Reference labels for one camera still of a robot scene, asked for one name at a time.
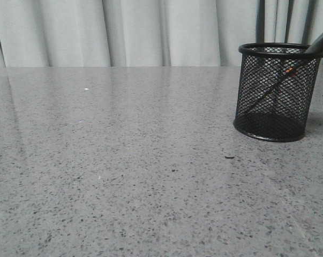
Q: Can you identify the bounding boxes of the grey orange scissors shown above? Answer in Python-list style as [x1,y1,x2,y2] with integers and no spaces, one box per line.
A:
[245,32,323,113]

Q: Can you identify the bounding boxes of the black mesh pencil cup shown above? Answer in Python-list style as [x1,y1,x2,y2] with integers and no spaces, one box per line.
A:
[234,43,323,142]

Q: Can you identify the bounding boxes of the white curtain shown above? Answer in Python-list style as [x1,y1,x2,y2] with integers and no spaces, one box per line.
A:
[0,1,323,67]

